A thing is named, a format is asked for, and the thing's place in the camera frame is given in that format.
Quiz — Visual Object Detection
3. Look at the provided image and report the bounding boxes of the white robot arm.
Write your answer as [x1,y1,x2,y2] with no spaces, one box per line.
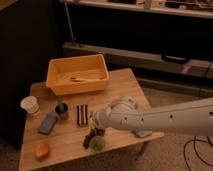
[91,96,213,136]

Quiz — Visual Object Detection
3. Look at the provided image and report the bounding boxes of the orange plastic bin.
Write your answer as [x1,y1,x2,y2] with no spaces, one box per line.
[46,54,109,96]

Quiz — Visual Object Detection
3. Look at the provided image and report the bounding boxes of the dark striped bar object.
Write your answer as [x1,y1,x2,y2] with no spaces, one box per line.
[77,104,88,127]

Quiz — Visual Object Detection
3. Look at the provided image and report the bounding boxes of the white plastic cup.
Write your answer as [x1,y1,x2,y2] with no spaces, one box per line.
[20,96,39,116]

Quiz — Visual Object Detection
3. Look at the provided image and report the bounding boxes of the metal stand pole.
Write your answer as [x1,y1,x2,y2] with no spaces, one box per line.
[64,0,76,44]

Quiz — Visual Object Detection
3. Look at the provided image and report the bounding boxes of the blue sponge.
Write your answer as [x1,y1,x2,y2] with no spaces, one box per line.
[38,114,58,135]

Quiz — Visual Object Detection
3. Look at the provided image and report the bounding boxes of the blue crumpled cloth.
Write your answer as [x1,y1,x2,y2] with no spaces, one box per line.
[133,131,152,138]

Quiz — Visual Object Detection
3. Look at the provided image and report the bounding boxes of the bunch of dark grapes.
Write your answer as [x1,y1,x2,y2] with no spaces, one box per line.
[83,128,105,149]

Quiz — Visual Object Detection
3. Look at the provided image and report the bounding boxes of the wooden table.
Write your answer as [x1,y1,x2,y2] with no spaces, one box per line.
[18,68,165,171]

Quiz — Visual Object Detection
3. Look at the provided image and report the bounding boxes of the green small cup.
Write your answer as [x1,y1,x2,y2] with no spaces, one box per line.
[89,136,105,152]

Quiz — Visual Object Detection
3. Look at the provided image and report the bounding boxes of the black cables on floor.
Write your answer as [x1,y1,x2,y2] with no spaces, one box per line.
[183,135,213,171]

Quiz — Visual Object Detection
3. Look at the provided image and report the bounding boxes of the utensil inside bin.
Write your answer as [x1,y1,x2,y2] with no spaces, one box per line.
[70,77,102,82]

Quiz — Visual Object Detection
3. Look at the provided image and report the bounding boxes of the grey low shelf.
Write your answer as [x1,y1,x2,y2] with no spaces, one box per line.
[63,42,213,79]

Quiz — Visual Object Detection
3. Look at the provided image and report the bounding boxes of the orange round object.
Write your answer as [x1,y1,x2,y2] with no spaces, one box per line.
[35,143,50,160]

